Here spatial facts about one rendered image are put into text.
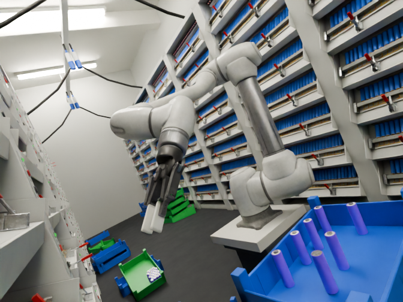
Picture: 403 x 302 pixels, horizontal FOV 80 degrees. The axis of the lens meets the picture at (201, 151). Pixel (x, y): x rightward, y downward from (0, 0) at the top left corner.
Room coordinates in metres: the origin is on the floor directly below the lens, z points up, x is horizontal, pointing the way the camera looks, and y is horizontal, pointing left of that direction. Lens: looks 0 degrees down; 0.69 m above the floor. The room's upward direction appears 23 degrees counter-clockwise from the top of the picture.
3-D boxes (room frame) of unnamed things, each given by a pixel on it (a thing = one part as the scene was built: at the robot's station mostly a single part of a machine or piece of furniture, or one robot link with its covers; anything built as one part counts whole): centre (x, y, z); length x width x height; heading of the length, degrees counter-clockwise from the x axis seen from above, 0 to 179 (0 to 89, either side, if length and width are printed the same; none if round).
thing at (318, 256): (0.37, -0.10, 0.44); 0.02 x 0.02 x 0.06
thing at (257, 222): (1.23, -0.12, 0.27); 0.22 x 0.18 x 0.06; 30
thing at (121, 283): (1.70, 0.75, 0.04); 0.30 x 0.20 x 0.08; 120
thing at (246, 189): (1.21, -0.14, 0.41); 0.18 x 0.16 x 0.22; 65
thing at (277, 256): (0.42, -0.05, 0.44); 0.02 x 0.02 x 0.06
